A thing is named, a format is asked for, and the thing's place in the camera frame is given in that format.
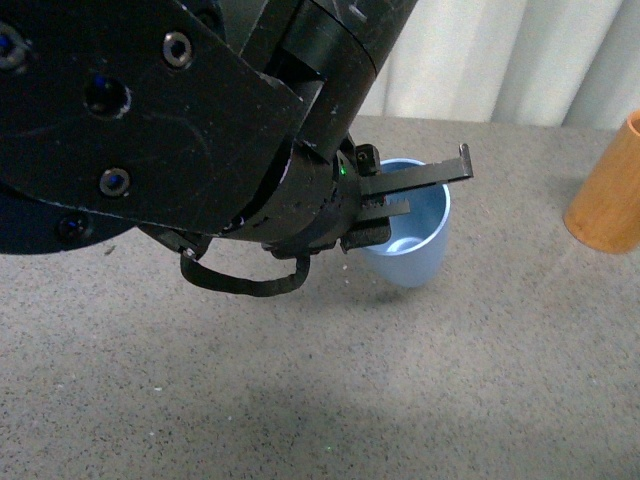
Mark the bamboo chopstick holder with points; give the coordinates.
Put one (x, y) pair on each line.
(604, 214)

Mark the light blue plastic cup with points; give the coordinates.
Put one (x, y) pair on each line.
(416, 249)

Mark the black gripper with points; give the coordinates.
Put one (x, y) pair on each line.
(312, 205)

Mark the white pleated curtain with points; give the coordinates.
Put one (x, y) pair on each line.
(542, 63)

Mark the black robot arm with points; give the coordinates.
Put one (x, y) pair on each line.
(193, 120)

